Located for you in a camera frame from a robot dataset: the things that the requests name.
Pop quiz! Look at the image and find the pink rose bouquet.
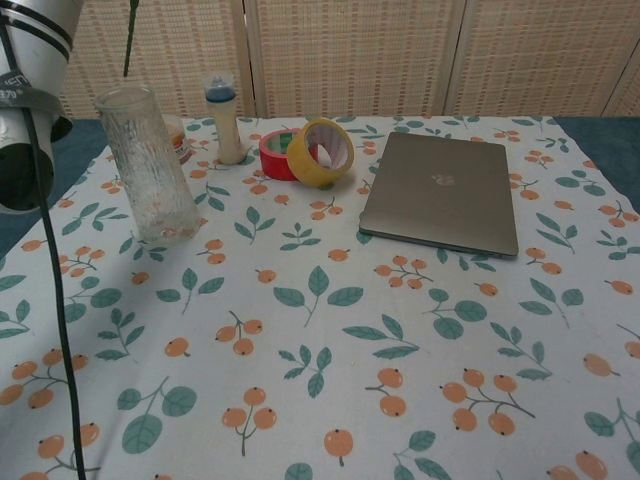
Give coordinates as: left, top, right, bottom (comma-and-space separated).
122, 0, 141, 79

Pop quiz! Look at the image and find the transparent textured glass vase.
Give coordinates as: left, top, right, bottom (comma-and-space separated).
94, 84, 202, 246

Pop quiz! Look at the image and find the yellow tape roll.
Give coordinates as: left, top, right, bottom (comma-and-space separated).
285, 117, 356, 190

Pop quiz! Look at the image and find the red tape roll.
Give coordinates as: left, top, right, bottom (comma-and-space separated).
258, 128, 303, 181

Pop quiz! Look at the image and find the fruit and leaf print tablecloth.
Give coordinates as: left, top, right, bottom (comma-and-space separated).
0, 114, 640, 480

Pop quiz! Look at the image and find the grey closed laptop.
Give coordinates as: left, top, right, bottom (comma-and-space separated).
358, 131, 520, 259

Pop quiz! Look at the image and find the baby bottle with blue cap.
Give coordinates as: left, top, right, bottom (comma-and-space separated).
203, 73, 247, 165

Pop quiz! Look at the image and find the woven bamboo folding screen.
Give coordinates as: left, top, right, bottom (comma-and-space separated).
58, 0, 640, 121

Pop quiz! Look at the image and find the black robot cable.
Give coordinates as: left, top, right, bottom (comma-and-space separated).
0, 19, 87, 480

